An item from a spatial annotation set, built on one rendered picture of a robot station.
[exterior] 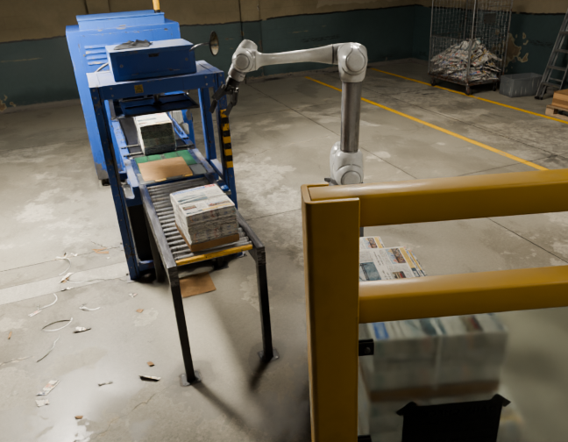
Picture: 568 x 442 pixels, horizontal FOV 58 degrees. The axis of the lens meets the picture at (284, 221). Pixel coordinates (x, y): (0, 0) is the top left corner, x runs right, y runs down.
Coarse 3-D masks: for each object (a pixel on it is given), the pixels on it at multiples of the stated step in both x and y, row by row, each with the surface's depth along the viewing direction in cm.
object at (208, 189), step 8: (176, 192) 311; (184, 192) 309; (192, 192) 308; (200, 192) 308; (208, 192) 307; (216, 192) 307; (176, 200) 299; (184, 200) 299; (176, 208) 300; (176, 216) 310
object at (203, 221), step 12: (192, 204) 292; (204, 204) 291; (216, 204) 289; (228, 204) 289; (192, 216) 281; (204, 216) 284; (216, 216) 287; (228, 216) 289; (192, 228) 283; (204, 228) 286; (216, 228) 289; (228, 228) 292; (192, 240) 285; (204, 240) 289
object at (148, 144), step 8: (144, 120) 463; (152, 120) 461; (160, 120) 459; (168, 120) 457; (144, 128) 447; (152, 128) 450; (160, 128) 452; (168, 128) 455; (144, 136) 450; (152, 136) 452; (160, 136) 455; (168, 136) 458; (144, 144) 453; (152, 144) 455; (160, 144) 458; (168, 144) 460; (144, 152) 455; (152, 152) 458; (160, 152) 460
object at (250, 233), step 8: (208, 176) 398; (216, 184) 382; (240, 216) 330; (240, 224) 319; (248, 232) 308; (256, 240) 298; (256, 248) 291; (264, 248) 292; (256, 256) 295; (264, 256) 295; (264, 264) 297
